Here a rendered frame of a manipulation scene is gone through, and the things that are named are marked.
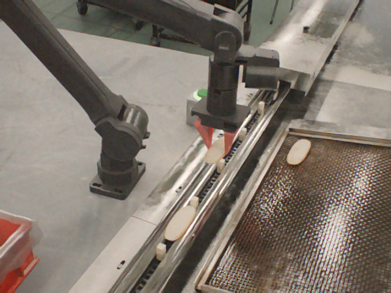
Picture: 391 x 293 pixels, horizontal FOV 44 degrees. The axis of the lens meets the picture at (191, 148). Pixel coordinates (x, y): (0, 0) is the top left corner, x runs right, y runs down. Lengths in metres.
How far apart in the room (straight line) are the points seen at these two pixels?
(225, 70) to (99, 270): 0.41
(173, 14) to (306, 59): 0.67
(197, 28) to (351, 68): 0.92
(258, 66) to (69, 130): 0.57
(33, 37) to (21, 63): 0.69
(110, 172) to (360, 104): 0.77
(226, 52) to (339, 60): 0.92
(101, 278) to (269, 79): 0.44
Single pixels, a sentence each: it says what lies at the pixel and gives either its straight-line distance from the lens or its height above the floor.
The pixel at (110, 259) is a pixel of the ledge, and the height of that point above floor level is 0.86.
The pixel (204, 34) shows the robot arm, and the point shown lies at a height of 1.19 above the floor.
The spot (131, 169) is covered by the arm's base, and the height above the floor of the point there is 0.87.
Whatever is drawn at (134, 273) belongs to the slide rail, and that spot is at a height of 0.85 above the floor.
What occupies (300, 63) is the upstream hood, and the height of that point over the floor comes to 0.92.
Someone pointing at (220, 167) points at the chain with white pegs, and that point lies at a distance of 1.06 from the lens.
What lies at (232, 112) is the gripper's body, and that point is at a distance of 0.91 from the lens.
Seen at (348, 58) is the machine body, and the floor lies 0.82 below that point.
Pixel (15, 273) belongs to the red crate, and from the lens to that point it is 0.88.
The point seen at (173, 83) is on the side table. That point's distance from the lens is 1.44.
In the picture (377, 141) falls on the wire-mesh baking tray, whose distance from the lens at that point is 1.11.
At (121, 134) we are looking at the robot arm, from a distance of 0.94.
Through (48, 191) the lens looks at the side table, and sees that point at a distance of 1.07.
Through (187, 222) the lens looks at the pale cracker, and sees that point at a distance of 0.92.
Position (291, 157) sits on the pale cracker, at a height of 0.91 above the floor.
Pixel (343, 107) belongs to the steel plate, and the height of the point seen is 0.82.
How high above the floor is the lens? 1.51
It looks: 36 degrees down
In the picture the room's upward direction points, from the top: 3 degrees clockwise
